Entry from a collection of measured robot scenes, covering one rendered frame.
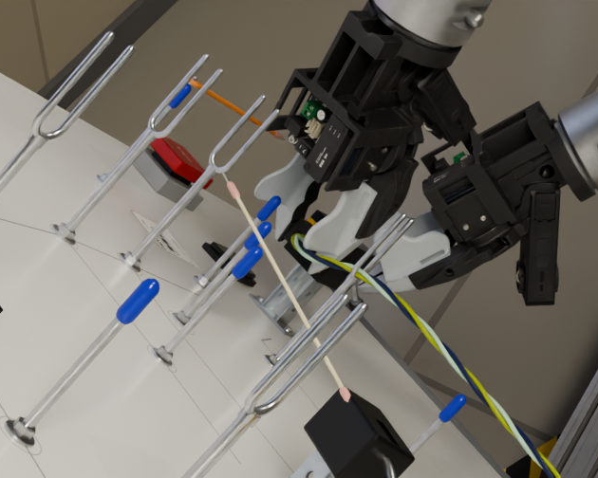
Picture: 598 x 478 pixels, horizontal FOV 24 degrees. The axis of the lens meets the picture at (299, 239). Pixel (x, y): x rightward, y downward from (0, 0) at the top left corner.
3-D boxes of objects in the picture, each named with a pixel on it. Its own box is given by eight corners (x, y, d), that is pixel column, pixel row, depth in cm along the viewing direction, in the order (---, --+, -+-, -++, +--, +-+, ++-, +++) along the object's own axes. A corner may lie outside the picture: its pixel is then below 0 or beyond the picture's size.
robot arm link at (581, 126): (636, 147, 115) (653, 189, 108) (587, 174, 117) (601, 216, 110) (594, 76, 113) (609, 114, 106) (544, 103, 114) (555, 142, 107)
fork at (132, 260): (113, 250, 91) (256, 88, 89) (129, 257, 92) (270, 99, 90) (128, 269, 90) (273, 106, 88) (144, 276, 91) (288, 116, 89)
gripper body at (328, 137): (256, 134, 97) (331, -11, 91) (334, 126, 103) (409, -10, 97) (325, 202, 94) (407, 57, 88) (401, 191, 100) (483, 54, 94)
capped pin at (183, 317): (169, 310, 89) (257, 211, 87) (186, 321, 89) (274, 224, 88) (175, 321, 87) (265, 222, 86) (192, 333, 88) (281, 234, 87)
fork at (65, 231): (46, 221, 84) (197, 46, 82) (65, 229, 86) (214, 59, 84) (61, 241, 83) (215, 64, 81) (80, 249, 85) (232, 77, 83)
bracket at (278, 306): (296, 339, 110) (338, 293, 109) (283, 334, 108) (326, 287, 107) (261, 300, 112) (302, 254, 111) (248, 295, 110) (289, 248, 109)
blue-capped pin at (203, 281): (212, 292, 101) (289, 206, 100) (202, 288, 100) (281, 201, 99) (199, 278, 102) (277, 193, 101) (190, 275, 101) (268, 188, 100)
